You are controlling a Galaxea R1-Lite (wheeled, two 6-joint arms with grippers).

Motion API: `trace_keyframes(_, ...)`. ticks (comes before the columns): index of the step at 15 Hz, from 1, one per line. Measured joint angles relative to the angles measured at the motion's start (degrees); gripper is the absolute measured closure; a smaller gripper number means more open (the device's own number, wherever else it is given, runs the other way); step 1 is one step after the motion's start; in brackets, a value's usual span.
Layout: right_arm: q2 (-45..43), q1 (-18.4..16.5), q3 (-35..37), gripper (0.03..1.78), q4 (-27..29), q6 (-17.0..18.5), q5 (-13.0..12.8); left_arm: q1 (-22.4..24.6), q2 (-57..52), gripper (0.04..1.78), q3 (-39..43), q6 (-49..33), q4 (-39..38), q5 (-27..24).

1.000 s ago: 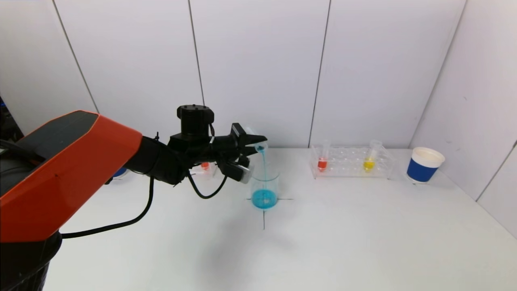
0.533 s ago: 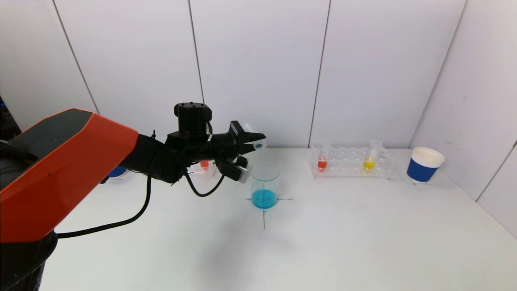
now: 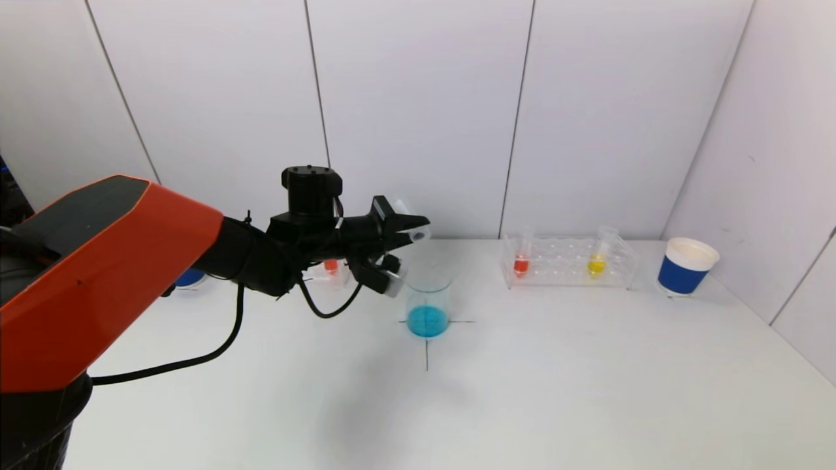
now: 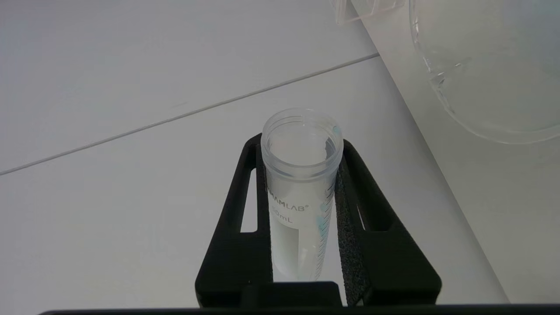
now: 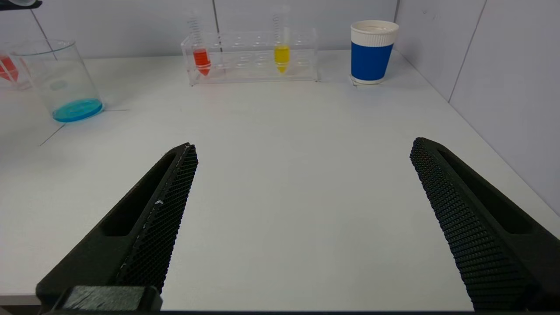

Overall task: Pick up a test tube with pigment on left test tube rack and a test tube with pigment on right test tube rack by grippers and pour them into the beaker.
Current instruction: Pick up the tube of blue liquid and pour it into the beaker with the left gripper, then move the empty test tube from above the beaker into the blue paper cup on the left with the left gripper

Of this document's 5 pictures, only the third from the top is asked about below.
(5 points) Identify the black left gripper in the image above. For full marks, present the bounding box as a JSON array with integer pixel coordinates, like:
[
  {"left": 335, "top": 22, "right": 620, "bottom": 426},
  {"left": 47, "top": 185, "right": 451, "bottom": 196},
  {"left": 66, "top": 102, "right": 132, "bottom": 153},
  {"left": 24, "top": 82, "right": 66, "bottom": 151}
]
[{"left": 340, "top": 195, "right": 430, "bottom": 260}]

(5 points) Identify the test tube with blue pigment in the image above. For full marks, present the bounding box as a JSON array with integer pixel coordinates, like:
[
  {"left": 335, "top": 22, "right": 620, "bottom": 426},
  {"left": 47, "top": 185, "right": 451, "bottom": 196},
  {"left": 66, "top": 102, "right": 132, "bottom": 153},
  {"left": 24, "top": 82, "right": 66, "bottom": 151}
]
[{"left": 392, "top": 198, "right": 432, "bottom": 247}]

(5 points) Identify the clear acrylic test tube rack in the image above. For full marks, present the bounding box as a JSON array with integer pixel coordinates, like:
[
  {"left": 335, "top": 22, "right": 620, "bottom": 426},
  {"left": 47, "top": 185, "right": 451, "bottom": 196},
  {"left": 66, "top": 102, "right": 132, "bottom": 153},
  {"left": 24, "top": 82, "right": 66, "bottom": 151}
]
[
  {"left": 299, "top": 257, "right": 354, "bottom": 287},
  {"left": 500, "top": 234, "right": 639, "bottom": 290}
]

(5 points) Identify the clear glass beaker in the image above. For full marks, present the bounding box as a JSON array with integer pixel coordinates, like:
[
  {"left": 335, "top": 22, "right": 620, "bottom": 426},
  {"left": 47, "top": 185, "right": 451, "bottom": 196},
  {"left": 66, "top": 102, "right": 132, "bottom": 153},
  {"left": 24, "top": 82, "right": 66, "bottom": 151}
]
[{"left": 402, "top": 261, "right": 454, "bottom": 339}]

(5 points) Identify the test tube with yellow pigment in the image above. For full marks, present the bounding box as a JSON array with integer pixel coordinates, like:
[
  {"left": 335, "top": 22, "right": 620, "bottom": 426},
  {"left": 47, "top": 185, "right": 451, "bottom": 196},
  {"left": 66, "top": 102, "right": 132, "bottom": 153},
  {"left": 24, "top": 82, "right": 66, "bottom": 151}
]
[{"left": 585, "top": 226, "right": 619, "bottom": 280}]

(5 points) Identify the white paper cup blue sleeve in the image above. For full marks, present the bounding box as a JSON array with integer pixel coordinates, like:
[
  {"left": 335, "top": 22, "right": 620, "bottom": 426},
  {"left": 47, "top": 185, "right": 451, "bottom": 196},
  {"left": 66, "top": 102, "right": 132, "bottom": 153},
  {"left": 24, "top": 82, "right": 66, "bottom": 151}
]
[
  {"left": 174, "top": 267, "right": 209, "bottom": 290},
  {"left": 656, "top": 237, "right": 720, "bottom": 299}
]

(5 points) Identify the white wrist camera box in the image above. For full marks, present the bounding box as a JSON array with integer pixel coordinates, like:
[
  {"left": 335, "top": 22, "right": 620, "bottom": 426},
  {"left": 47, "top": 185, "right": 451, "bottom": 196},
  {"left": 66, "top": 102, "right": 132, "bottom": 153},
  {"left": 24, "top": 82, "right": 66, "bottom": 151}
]
[{"left": 383, "top": 264, "right": 408, "bottom": 299}]

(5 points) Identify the thin black camera cable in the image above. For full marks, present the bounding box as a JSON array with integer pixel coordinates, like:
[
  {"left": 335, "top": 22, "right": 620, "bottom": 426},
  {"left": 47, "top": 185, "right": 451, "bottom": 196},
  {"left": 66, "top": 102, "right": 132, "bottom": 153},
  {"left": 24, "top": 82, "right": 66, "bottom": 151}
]
[{"left": 298, "top": 279, "right": 364, "bottom": 320}]

